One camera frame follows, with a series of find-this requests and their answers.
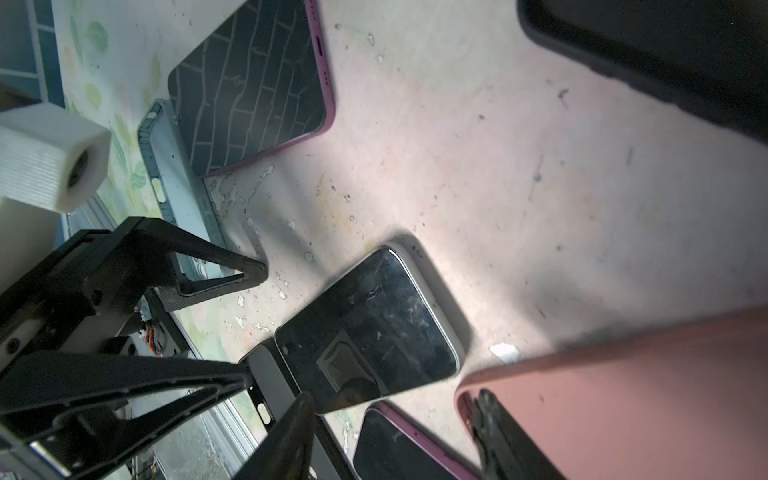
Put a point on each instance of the purple-edged black phone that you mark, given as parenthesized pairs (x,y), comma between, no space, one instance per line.
(256,85)

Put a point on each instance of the white-edged black phone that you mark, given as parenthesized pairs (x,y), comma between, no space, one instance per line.
(377,331)

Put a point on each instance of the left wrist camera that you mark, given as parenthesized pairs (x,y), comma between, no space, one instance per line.
(52,162)

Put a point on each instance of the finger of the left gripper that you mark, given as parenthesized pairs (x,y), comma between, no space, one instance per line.
(149,254)
(67,398)

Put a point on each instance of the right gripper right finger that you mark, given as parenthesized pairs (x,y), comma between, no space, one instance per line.
(506,451)

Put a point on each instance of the pink phone case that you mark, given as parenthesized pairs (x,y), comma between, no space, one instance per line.
(686,402)

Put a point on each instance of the black phone lower centre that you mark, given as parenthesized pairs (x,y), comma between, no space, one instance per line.
(390,446)

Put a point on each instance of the light blue phone case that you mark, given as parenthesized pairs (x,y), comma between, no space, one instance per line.
(181,196)

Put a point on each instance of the black phone case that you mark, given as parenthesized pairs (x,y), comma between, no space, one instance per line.
(708,58)
(275,388)

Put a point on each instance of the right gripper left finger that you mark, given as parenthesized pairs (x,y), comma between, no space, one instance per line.
(286,452)

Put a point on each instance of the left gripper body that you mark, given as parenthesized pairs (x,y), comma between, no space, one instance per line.
(51,308)

